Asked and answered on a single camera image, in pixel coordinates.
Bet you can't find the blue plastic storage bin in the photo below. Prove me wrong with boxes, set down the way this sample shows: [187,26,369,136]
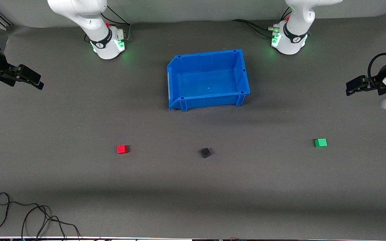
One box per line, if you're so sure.
[167,49,251,112]

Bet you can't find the dark grey table mat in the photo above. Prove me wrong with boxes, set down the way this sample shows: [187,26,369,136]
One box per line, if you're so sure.
[0,13,386,240]

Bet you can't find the black arm base cables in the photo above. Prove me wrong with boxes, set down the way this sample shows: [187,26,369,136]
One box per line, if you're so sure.
[100,5,132,43]
[232,7,292,38]

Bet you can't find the black right arm base cables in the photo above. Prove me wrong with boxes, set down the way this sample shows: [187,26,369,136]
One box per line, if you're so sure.
[100,5,132,43]

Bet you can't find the black left arm base cables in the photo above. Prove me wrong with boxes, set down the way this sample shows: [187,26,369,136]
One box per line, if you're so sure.
[232,7,292,38]

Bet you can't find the thin black loose cable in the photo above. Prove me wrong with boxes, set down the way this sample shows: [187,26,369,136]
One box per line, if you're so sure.
[0,192,51,237]
[21,205,81,240]

